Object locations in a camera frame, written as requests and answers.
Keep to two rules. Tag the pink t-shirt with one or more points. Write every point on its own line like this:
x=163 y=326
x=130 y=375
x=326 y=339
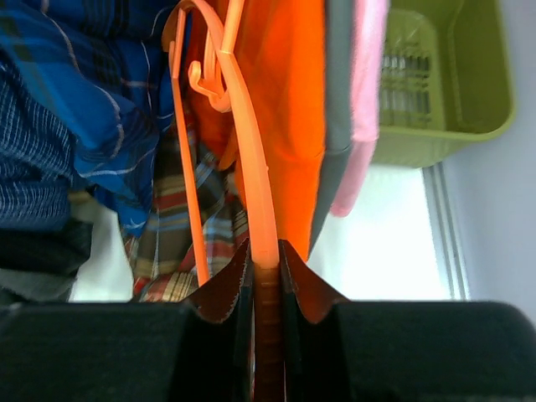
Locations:
x=370 y=18

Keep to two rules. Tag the brown red plaid shirt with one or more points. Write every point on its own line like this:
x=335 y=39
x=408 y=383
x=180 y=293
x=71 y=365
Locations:
x=161 y=259

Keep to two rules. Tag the green plastic basket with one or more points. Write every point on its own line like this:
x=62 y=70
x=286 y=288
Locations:
x=445 y=80

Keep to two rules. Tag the orange hanger of plaid shirt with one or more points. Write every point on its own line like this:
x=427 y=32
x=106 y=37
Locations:
x=218 y=77

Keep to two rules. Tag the orange t-shirt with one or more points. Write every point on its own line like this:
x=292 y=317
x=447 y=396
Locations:
x=280 y=52

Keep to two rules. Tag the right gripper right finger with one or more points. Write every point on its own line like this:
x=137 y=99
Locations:
x=342 y=350

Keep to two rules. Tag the dark pinstripe shirt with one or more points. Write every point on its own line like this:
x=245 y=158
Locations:
x=41 y=266

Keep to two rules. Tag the light blue checked shirt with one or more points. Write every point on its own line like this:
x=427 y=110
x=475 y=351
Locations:
x=37 y=161

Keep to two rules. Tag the dark blue plaid shirt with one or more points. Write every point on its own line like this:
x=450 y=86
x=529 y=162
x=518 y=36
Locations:
x=99 y=67

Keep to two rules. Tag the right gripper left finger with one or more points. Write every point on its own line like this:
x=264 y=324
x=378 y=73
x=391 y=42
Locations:
x=197 y=349

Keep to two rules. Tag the grey t-shirt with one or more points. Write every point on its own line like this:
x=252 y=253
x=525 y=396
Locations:
x=339 y=39

